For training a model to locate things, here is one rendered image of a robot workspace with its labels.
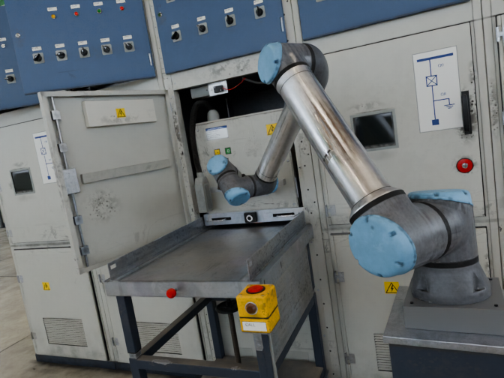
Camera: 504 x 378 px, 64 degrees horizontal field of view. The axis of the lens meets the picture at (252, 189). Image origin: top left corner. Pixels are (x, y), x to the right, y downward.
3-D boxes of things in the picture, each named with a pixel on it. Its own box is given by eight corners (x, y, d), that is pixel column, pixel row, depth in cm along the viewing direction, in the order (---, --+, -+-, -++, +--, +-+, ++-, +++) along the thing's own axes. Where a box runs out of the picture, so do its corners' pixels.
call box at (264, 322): (270, 335, 98) (264, 295, 97) (241, 334, 102) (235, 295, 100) (280, 319, 106) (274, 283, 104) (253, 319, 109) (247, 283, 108)
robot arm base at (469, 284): (486, 280, 111) (482, 243, 110) (497, 307, 93) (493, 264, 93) (412, 280, 118) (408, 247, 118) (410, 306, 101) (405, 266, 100)
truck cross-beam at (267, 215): (304, 219, 189) (303, 207, 189) (205, 226, 210) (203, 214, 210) (307, 217, 194) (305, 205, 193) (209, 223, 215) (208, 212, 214)
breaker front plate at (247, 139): (298, 210, 190) (283, 109, 184) (208, 217, 209) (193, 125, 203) (298, 209, 191) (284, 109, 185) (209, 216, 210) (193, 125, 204)
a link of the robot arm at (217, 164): (211, 179, 159) (201, 161, 164) (225, 190, 170) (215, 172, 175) (229, 165, 158) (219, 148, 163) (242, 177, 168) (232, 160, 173)
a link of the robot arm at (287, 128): (328, 37, 130) (263, 179, 176) (298, 35, 123) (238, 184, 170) (349, 56, 124) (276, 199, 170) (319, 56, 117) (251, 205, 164)
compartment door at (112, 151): (72, 273, 168) (33, 94, 159) (186, 231, 215) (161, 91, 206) (80, 274, 164) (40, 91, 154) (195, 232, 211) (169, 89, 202)
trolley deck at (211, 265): (262, 298, 124) (259, 280, 123) (106, 295, 148) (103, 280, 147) (313, 236, 186) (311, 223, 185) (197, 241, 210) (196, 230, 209)
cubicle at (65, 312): (110, 374, 244) (28, -12, 216) (30, 365, 271) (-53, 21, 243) (213, 286, 368) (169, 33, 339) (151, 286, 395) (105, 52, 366)
